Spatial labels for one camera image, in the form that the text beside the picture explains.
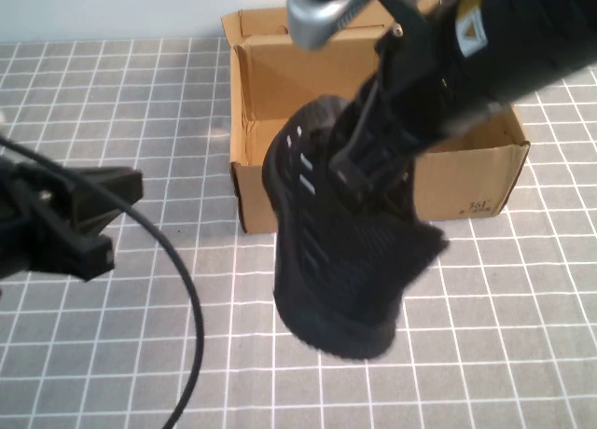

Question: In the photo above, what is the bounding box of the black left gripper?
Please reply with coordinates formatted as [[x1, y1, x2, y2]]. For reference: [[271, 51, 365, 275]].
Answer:
[[0, 160, 145, 283]]

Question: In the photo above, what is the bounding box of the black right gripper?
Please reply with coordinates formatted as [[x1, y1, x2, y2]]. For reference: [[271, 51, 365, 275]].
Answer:
[[330, 0, 512, 195]]

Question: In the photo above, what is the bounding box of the black mesh sneaker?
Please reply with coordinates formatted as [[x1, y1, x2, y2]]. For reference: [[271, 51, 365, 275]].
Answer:
[[260, 95, 451, 363]]

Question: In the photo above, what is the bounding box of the brown cardboard shoe box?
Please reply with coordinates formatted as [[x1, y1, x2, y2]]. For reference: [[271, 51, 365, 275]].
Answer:
[[220, 7, 532, 237]]

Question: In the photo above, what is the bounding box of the grey checked tablecloth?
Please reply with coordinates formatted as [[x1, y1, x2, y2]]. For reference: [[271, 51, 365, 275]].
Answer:
[[0, 23, 597, 429]]

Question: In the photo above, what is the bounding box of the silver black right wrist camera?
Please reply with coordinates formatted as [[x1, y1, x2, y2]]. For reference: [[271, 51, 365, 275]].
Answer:
[[285, 0, 377, 49]]

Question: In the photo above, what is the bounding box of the black right wrist camera bracket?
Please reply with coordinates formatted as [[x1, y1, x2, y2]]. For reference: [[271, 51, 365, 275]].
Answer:
[[358, 0, 423, 43]]

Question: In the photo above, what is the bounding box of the black left wrist camera cable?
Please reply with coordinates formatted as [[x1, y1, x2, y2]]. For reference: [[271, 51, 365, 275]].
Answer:
[[0, 134, 206, 429]]

